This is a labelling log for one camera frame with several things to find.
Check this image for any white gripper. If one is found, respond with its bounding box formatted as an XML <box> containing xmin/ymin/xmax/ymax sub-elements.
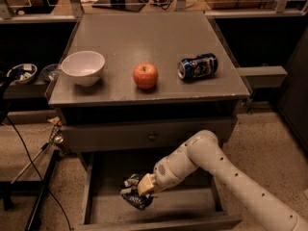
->
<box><xmin>137</xmin><ymin>157</ymin><xmax>182</xmax><ymax>196</ymax></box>

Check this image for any blue chip bag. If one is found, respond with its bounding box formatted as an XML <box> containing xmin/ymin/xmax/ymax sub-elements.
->
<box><xmin>120</xmin><ymin>174</ymin><xmax>153</xmax><ymax>211</ymax></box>

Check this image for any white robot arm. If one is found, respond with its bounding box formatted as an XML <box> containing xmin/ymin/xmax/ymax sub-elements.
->
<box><xmin>138</xmin><ymin>130</ymin><xmax>308</xmax><ymax>231</ymax></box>

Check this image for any closed grey top drawer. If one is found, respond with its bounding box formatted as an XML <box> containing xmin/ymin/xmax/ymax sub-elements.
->
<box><xmin>62</xmin><ymin>116</ymin><xmax>237</xmax><ymax>153</ymax></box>

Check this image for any open grey middle drawer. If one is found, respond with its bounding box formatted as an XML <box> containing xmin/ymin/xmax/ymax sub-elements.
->
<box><xmin>77</xmin><ymin>148</ymin><xmax>242</xmax><ymax>231</ymax></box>

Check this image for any grey wooden drawer cabinet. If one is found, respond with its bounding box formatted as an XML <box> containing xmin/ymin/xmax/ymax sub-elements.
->
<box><xmin>44</xmin><ymin>11</ymin><xmax>251</xmax><ymax>231</ymax></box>

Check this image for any silver rod tool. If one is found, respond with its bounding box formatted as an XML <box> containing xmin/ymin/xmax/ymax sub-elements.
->
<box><xmin>11</xmin><ymin>125</ymin><xmax>61</xmax><ymax>184</ymax></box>

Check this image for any red apple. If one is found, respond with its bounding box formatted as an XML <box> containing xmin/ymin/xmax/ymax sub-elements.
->
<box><xmin>133</xmin><ymin>63</ymin><xmax>158</xmax><ymax>90</ymax></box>

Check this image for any blue soda can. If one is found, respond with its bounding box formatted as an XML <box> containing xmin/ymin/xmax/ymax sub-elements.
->
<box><xmin>177</xmin><ymin>53</ymin><xmax>218</xmax><ymax>80</ymax></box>

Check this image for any white ceramic bowl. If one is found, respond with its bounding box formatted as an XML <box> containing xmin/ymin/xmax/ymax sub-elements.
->
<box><xmin>61</xmin><ymin>51</ymin><xmax>105</xmax><ymax>87</ymax></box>

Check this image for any black metal stand base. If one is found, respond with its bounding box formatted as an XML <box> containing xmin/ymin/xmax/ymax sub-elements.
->
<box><xmin>0</xmin><ymin>150</ymin><xmax>60</xmax><ymax>231</ymax></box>

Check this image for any small dark glass bowl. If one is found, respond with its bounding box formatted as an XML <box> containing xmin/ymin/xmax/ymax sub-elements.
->
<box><xmin>39</xmin><ymin>64</ymin><xmax>61</xmax><ymax>83</ymax></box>

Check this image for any small bowl with items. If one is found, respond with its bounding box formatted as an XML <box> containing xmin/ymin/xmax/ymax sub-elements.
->
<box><xmin>7</xmin><ymin>64</ymin><xmax>38</xmax><ymax>85</ymax></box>

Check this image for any black monitor stand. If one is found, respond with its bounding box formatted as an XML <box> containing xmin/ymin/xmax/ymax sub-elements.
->
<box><xmin>91</xmin><ymin>0</ymin><xmax>145</xmax><ymax>13</ymax></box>

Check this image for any black floor cable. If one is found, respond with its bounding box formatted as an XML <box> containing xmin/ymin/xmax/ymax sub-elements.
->
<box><xmin>0</xmin><ymin>111</ymin><xmax>75</xmax><ymax>231</ymax></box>

